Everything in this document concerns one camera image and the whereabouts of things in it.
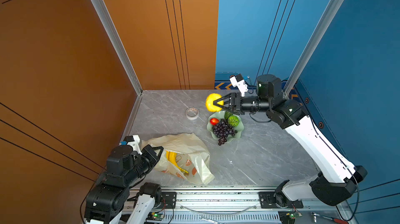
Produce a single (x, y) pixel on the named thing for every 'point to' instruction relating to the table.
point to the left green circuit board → (157, 215)
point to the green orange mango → (227, 114)
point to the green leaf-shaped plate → (220, 115)
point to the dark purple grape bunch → (222, 130)
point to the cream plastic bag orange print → (192, 156)
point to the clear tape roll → (192, 113)
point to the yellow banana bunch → (171, 157)
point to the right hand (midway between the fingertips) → (215, 105)
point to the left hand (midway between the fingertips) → (165, 145)
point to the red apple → (214, 121)
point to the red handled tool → (337, 221)
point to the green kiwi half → (233, 120)
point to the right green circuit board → (295, 214)
